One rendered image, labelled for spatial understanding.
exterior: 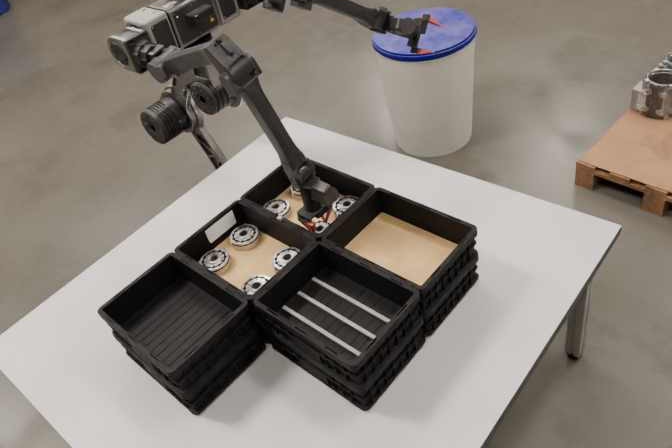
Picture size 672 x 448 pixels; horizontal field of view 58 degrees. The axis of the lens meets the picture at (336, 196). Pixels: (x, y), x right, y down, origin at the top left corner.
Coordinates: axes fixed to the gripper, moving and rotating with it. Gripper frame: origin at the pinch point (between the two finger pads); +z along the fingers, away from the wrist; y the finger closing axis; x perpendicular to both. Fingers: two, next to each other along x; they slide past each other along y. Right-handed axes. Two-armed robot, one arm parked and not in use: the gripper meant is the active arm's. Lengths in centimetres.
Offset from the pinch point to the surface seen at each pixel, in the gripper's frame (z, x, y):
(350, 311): 4.8, -29.2, -19.3
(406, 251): 5.0, -29.1, 9.2
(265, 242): 4.7, 15.6, -12.5
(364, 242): 4.9, -14.6, 5.4
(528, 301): 18, -66, 21
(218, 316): 4.5, 4.9, -43.5
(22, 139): 88, 359, 11
